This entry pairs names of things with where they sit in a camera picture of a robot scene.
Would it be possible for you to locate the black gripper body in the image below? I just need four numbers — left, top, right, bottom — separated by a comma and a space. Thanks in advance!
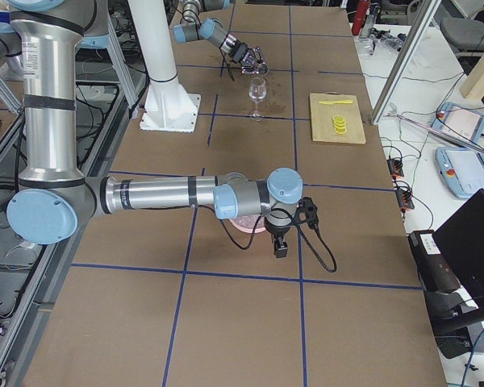
229, 42, 255, 67
264, 215, 297, 239

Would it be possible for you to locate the clear wine glass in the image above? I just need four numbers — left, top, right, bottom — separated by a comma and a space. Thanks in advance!
248, 76, 267, 121

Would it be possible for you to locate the ice cubes pile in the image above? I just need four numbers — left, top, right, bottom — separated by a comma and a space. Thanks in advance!
231, 215, 264, 229

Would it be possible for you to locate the pink bowl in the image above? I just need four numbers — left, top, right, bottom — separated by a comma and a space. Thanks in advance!
230, 214, 265, 234

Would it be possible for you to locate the bamboo cutting board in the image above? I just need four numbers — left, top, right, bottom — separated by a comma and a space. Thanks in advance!
309, 93, 366, 145

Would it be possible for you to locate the yellow plastic knife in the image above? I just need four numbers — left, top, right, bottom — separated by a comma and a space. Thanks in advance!
318, 99, 353, 106

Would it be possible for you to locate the red cylinder bottle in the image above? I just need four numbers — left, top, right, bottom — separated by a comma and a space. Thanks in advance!
351, 0, 370, 36

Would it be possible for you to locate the black box device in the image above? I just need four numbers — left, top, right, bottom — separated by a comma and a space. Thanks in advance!
407, 230, 460, 293

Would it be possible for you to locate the near blue teach pendant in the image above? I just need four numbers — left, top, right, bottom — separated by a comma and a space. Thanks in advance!
435, 147, 484, 199

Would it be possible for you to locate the blue teach pendant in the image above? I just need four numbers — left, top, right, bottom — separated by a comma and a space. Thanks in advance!
435, 147, 484, 199
432, 102, 484, 142

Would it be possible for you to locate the far blue teach pendant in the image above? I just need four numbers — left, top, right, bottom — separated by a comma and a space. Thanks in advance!
432, 102, 484, 142

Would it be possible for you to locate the grey office chair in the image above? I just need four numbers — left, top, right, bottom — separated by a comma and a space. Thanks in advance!
440, 1, 484, 56

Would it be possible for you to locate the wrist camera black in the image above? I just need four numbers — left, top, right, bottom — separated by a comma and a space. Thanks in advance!
294, 197, 319, 231

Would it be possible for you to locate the white camera mast with base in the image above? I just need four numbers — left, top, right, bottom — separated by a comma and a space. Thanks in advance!
128, 0, 201, 133

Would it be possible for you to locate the aluminium frame post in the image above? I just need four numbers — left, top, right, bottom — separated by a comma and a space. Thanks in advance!
371, 0, 441, 125

